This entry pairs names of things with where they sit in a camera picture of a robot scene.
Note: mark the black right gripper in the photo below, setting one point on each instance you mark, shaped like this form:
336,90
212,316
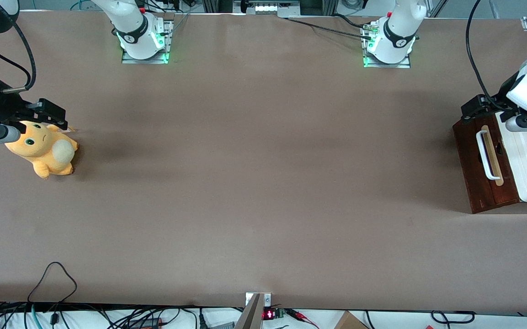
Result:
3,106

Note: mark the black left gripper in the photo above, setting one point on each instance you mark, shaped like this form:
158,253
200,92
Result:
495,100

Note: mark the brown wooden drawer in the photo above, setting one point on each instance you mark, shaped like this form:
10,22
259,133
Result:
471,173

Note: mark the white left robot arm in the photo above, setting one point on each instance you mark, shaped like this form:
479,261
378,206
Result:
396,32

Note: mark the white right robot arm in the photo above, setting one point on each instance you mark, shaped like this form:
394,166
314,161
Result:
135,32

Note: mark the orange plush toy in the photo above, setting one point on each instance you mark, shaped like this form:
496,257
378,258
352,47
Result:
44,153

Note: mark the black power adapter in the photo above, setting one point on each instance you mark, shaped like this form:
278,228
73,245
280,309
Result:
146,323

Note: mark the brown cardboard box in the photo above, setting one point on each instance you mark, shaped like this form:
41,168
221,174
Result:
350,321

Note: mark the red LED display module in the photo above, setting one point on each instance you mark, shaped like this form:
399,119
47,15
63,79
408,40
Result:
270,314

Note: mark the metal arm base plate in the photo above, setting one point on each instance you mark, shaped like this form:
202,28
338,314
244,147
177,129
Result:
405,64
165,43

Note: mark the aluminium frame with light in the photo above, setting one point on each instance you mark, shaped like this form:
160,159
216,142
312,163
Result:
268,7

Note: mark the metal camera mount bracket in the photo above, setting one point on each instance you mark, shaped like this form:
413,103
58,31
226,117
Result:
254,310

